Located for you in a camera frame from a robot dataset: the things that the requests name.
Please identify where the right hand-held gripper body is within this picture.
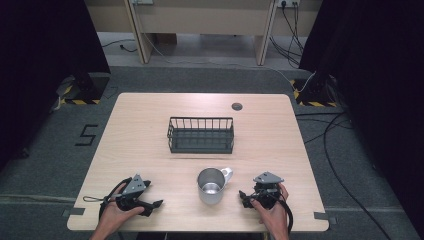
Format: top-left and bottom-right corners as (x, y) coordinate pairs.
(248, 171), (285, 210)

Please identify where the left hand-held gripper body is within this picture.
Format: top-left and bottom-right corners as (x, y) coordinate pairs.
(114, 173), (153, 213)

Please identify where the silver metal cup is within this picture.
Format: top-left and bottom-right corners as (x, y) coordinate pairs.
(196, 166), (234, 206)

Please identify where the black wire basket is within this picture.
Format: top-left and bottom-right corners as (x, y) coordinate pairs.
(166, 116), (235, 155)

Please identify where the person's right hand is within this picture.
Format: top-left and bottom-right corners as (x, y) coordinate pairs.
(249, 182), (290, 234)

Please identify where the person's left hand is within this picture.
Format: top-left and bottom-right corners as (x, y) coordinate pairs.
(99, 182), (146, 232)

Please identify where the grey tape strip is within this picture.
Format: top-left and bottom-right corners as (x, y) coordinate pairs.
(313, 211), (338, 226)
(61, 207), (86, 218)

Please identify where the black tape floor numeral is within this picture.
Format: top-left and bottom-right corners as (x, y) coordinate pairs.
(74, 124), (100, 147)

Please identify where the yellow black hazard tape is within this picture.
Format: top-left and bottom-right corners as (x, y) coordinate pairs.
(289, 79), (338, 108)
(59, 84), (102, 106)

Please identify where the black stand base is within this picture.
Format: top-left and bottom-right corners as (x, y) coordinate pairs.
(73, 71), (112, 102)
(299, 73), (334, 104)

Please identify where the black curtain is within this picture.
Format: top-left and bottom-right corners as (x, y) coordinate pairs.
(298, 0), (424, 234)
(0, 0), (112, 171)

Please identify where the white power strip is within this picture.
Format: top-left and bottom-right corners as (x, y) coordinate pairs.
(276, 0), (302, 8)

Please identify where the left hand-held gripper black cable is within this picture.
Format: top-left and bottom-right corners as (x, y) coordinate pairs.
(82, 177), (134, 219)

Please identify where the hand-held gripper black cable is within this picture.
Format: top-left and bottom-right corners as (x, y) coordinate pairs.
(82, 177), (134, 219)
(275, 191), (295, 234)

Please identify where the right hand-held gripper black cable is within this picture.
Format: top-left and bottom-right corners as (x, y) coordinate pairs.
(275, 191), (295, 234)

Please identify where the long black floor cable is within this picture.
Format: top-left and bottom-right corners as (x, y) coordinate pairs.
(322, 112), (393, 240)

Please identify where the thin black floor cable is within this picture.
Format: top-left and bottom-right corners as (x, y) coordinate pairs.
(294, 112), (354, 146)

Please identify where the short black floor cable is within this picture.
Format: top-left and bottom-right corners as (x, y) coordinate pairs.
(101, 38), (138, 54)

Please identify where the bundle of black plug cables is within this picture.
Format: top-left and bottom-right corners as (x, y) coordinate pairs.
(268, 2), (306, 69)

